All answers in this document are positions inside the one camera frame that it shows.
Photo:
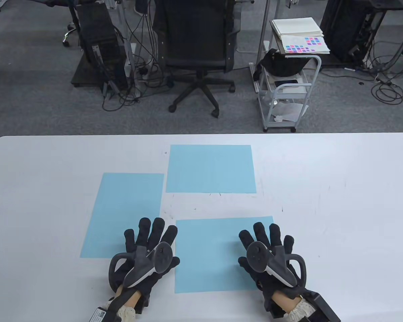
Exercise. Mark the person's left hand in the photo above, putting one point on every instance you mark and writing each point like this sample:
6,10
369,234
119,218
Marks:
147,234

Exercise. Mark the person's right hand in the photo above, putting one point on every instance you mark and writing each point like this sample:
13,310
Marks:
265,234

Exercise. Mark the light blue paper sheet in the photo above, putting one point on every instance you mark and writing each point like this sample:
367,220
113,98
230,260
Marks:
210,169
121,214
208,255

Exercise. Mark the person's left forearm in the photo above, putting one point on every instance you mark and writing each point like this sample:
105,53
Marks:
134,297

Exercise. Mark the crumpled white paper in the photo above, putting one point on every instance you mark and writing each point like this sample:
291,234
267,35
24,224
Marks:
290,110

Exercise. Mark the black wrist sensor box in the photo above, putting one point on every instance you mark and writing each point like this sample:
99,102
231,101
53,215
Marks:
100,315
322,308

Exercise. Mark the grey metal utility cart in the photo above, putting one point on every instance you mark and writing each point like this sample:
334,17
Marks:
278,126

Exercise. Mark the black phone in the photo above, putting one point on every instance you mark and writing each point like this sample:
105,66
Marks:
285,82

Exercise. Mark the black bag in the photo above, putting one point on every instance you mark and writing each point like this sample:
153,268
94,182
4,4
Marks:
282,65

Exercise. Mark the black floor platform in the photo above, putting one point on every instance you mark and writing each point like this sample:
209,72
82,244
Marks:
82,77

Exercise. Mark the white sheet with coloured stickers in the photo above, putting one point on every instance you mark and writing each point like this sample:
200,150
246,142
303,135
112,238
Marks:
302,45

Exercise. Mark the black mesh office chair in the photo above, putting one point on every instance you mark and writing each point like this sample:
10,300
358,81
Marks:
194,43

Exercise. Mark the black computer tower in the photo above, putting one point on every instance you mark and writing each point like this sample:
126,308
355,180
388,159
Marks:
100,40

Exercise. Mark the white paper pad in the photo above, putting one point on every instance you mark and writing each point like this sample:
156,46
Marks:
295,27

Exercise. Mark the grey metal desk leg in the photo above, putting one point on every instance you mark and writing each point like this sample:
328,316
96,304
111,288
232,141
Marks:
263,23

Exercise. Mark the chrome chair base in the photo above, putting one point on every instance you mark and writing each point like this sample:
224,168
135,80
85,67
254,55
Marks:
69,33

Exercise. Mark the black equipment cabinet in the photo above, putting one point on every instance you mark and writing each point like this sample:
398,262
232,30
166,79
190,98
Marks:
342,30

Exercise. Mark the black wrist camera block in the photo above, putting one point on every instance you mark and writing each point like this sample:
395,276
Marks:
275,308

